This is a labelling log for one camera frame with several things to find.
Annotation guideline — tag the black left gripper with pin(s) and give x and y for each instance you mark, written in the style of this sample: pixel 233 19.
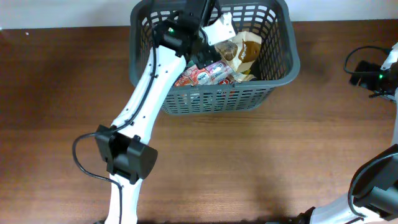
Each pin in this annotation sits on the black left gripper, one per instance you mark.
pixel 206 55

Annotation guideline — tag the Kleenex tissue multipack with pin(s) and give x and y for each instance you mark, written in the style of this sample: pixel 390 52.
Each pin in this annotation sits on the Kleenex tissue multipack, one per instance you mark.
pixel 210 75

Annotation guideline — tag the brown white cookie bag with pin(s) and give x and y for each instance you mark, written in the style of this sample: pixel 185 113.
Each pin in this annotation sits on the brown white cookie bag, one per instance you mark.
pixel 240 51

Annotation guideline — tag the beige snack bag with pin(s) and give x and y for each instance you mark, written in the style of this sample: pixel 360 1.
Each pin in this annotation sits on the beige snack bag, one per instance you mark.
pixel 246 76

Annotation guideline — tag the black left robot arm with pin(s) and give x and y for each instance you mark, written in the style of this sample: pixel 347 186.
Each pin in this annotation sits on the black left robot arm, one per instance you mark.
pixel 160 47

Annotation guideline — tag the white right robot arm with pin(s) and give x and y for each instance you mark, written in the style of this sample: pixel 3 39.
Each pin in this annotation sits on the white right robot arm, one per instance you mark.
pixel 372 193

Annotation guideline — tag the grey plastic basket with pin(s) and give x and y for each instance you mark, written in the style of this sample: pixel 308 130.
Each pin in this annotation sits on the grey plastic basket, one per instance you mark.
pixel 278 62

